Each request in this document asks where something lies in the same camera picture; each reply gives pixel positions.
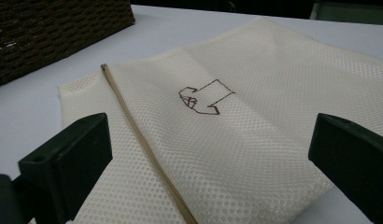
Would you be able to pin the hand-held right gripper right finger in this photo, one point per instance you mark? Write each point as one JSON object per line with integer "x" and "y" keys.
{"x": 351, "y": 161}

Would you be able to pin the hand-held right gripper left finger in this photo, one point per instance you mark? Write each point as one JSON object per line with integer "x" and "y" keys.
{"x": 74, "y": 161}

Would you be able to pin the cream mesh laundry bag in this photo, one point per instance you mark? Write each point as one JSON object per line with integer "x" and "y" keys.
{"x": 258, "y": 140}

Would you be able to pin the brown wicker basket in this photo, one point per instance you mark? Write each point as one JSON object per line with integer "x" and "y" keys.
{"x": 55, "y": 34}

